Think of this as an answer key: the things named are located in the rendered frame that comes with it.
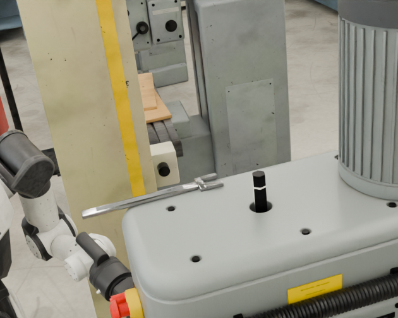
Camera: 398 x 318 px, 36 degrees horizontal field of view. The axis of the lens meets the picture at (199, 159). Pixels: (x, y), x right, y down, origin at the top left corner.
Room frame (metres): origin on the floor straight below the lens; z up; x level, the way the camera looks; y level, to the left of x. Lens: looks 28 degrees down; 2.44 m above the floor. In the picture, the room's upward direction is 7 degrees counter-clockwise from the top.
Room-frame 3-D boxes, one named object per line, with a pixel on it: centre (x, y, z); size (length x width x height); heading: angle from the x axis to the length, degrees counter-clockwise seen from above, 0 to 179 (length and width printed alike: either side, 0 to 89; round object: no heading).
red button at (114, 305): (0.77, 0.16, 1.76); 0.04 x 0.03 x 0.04; 13
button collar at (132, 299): (0.77, 0.13, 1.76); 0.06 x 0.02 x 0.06; 13
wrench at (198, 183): (0.89, 0.09, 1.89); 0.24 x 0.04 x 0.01; 104
